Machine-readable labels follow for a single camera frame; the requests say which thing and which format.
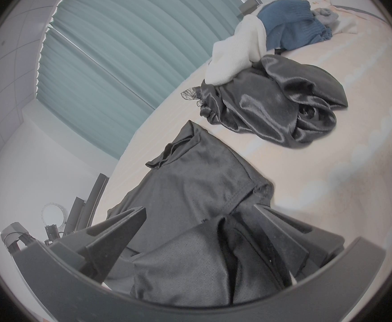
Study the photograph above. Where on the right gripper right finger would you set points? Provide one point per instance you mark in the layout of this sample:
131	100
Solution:
300	243

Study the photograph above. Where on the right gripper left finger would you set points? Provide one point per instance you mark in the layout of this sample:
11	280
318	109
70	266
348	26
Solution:
115	243

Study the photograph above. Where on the black T-shirt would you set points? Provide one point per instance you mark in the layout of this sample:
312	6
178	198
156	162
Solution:
196	196

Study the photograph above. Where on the bed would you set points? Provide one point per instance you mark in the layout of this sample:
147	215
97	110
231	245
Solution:
333	166

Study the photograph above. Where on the blue-green curtain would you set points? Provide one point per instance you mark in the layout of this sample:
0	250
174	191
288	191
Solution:
91	106
149	29

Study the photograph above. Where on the black satin garment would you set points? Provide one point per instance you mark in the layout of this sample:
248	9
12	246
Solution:
266	106

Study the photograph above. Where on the white garment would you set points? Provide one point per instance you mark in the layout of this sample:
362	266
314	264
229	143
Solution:
239	52

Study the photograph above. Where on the blue knitted garment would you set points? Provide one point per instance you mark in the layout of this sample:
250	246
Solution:
293	22

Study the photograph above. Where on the cream garment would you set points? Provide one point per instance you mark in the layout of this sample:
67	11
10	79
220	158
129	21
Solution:
345	22

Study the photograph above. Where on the grey garment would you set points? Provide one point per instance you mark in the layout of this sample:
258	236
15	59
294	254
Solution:
325	17

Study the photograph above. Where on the grey bedside table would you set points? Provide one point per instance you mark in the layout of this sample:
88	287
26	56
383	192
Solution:
249	6

